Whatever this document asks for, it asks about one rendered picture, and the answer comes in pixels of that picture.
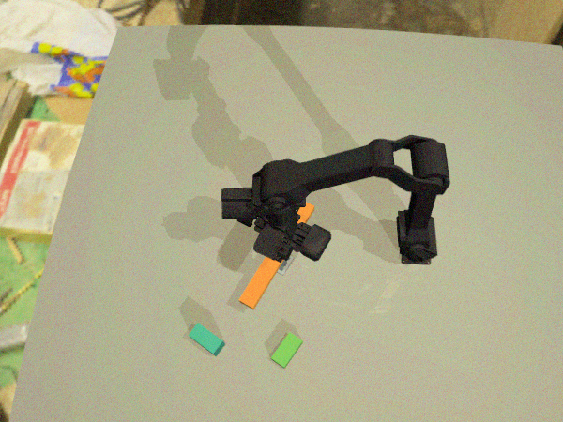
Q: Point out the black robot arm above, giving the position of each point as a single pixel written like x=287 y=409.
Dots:
x=283 y=185

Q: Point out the orange bar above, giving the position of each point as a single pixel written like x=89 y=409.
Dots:
x=268 y=269

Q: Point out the teal rectangular block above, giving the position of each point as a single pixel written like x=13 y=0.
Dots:
x=207 y=339

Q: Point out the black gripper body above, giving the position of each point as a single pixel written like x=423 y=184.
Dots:
x=312 y=239

